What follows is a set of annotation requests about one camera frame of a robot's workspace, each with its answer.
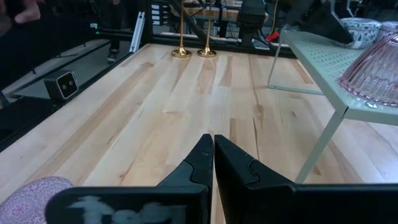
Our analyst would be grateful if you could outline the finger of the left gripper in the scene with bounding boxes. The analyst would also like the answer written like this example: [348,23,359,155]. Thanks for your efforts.
[310,6,354,44]

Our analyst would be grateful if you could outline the pink ribbed glass candle holder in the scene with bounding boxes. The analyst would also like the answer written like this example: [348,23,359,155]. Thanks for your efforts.
[338,30,398,108]

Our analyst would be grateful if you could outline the pink candle tin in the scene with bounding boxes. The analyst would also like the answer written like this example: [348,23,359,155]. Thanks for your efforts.
[0,176,74,224]

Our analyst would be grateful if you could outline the green perforated metal shelf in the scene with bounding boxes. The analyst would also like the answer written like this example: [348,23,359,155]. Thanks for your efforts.
[267,29,398,184]

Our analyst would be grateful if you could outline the blue floral candle tin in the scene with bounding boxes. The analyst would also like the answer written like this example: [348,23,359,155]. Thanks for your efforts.
[340,17,382,49]

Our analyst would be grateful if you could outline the gold candlestick holder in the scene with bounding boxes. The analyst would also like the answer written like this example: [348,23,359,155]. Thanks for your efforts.
[197,0,218,58]
[170,0,193,58]

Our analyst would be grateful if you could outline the labelled drawer cabinet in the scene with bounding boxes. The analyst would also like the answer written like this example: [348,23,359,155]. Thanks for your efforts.
[150,2,170,27]

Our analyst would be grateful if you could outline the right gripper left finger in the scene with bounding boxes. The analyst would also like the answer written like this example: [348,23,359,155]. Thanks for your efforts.
[45,134,215,224]

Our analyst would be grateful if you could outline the person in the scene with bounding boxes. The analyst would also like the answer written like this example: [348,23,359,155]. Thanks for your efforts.
[0,0,94,91]

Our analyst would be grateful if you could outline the silver aluminium profile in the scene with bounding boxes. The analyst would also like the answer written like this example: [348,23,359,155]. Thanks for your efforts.
[129,11,146,53]

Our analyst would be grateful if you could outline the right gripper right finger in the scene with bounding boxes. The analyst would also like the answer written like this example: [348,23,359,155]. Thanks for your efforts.
[215,135,398,224]

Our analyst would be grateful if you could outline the person's hand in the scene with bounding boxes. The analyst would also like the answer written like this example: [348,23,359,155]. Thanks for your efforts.
[14,0,42,25]

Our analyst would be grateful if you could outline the small black camera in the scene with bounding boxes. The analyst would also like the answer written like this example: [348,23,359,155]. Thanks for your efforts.
[43,70,79,102]

